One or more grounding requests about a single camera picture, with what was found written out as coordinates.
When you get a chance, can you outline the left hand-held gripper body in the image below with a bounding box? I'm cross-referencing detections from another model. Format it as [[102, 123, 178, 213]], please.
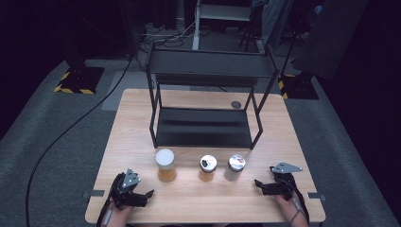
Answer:
[[110, 167, 148, 210]]

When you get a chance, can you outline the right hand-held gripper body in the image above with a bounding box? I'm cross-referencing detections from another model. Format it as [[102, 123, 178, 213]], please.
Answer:
[[270, 161, 304, 201]]

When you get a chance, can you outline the white-lidded jar of orange powder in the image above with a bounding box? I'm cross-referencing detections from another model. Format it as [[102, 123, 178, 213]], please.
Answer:
[[155, 148, 178, 183]]

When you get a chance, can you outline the silver-lidded jar of orange spice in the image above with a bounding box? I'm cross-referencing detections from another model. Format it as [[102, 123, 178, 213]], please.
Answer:
[[198, 154, 218, 183]]

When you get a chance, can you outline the black metal two-tier rack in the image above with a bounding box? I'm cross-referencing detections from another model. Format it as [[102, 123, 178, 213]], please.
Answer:
[[145, 42, 282, 150]]

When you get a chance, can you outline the person's right hand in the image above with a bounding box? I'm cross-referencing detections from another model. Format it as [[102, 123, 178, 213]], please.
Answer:
[[272, 192, 309, 227]]

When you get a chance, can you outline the person's left hand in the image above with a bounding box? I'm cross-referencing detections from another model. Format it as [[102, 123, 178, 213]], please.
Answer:
[[105, 202, 135, 227]]

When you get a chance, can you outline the black stand base striped tape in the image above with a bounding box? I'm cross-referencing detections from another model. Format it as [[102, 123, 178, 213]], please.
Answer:
[[53, 64, 106, 96], [277, 72, 320, 100]]

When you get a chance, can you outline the dark grey panel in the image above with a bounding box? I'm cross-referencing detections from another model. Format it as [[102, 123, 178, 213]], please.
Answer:
[[291, 0, 370, 81]]

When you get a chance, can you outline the black tripod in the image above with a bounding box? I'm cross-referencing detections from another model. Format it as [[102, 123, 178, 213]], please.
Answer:
[[238, 4, 265, 53]]

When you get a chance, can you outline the right hand-held gripper cable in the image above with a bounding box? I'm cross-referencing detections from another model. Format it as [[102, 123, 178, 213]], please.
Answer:
[[285, 178, 311, 227]]

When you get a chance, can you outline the hand-held gripper cable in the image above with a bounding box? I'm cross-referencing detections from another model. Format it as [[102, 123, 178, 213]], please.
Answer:
[[96, 181, 115, 227], [285, 178, 311, 227]]

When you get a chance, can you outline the left hand-held gripper cable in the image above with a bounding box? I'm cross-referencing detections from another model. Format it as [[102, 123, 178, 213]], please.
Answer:
[[96, 181, 115, 227]]

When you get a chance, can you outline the grey table edge bracket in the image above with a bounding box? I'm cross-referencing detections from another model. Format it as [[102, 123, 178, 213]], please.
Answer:
[[306, 191, 327, 202], [82, 189, 106, 199]]

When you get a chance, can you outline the black floor cable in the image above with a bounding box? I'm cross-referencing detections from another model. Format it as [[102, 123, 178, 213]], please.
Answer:
[[25, 51, 135, 227]]

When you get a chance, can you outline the tangle of floor cables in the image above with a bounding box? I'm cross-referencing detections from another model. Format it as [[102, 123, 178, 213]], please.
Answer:
[[137, 21, 197, 54]]

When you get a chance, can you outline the white metal frame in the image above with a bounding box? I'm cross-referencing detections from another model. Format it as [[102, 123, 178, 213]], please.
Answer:
[[191, 0, 253, 51]]

